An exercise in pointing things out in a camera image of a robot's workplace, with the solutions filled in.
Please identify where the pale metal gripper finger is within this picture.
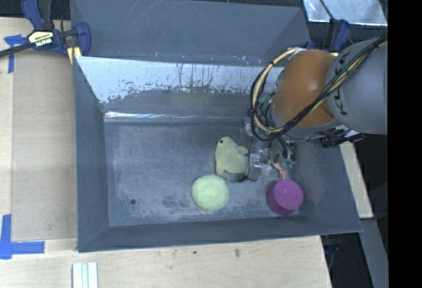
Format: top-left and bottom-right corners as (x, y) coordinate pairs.
(225, 164), (264, 183)
(247, 151), (265, 167)

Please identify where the yellow toy duck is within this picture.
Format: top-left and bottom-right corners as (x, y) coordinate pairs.
(214, 136), (249, 176)

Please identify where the purple cylinder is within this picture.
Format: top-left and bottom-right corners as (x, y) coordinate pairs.
(266, 179), (305, 217)

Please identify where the yellow-green ball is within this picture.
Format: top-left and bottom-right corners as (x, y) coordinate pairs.
(191, 174), (230, 212)

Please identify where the grey metal bin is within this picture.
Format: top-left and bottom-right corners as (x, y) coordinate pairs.
(69, 0), (364, 253)

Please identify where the pale wood flat board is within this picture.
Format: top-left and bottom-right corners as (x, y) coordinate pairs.
(11, 51), (79, 242)

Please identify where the black cylinder on white bracket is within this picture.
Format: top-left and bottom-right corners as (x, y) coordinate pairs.
(307, 128), (365, 149)

